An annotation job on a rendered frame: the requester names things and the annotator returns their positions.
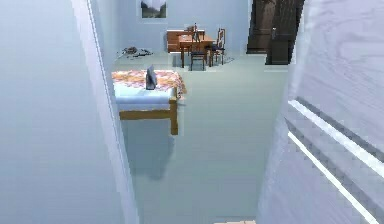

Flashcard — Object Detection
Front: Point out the dark brown room door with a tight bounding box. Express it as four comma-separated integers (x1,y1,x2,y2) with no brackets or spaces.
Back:
246,0,305,66

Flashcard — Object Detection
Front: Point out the grey standing calendar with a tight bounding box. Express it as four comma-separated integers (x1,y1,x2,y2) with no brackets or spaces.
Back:
145,64,158,91

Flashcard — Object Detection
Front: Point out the wooden bed with floral blanket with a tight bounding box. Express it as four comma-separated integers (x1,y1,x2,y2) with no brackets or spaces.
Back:
111,69,188,136

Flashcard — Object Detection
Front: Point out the dark seat wooden chair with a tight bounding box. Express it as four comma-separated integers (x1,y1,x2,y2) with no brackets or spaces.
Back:
209,28,226,66
189,30,209,72

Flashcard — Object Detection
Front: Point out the dark clutter pile on floor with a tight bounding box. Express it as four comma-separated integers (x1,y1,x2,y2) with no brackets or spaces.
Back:
117,46,154,60

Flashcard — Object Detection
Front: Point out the wooden table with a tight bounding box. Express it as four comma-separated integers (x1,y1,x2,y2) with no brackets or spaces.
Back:
178,34,217,69

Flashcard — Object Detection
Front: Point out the white room door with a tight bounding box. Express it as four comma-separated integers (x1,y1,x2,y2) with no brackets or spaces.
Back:
255,0,384,224

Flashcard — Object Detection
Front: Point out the framed landscape picture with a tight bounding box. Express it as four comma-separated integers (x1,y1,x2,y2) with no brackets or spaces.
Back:
140,0,167,19

